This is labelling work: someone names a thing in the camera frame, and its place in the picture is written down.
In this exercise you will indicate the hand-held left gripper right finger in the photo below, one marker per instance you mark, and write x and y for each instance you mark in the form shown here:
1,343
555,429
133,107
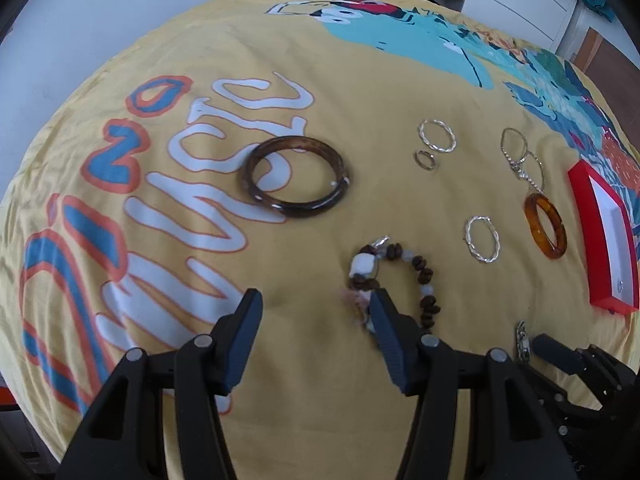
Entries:
390,340

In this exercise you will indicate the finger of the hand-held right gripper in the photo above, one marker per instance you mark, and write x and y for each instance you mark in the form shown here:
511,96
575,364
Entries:
552,350

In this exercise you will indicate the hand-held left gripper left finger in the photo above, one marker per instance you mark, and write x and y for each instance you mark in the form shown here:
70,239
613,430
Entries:
245,340

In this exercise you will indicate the amber bangle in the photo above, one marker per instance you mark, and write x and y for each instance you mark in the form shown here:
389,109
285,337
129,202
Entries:
531,227

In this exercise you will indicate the twisted silver hoop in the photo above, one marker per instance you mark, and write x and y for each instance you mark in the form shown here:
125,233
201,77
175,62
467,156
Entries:
467,240
421,134

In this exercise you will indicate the dark brown bangle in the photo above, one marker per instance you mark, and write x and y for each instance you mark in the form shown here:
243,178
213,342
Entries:
300,210

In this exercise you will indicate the red jewelry box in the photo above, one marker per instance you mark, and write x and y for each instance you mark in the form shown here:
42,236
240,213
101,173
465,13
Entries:
582,210

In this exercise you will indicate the yellow printed blanket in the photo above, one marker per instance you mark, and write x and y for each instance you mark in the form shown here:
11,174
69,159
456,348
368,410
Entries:
400,195

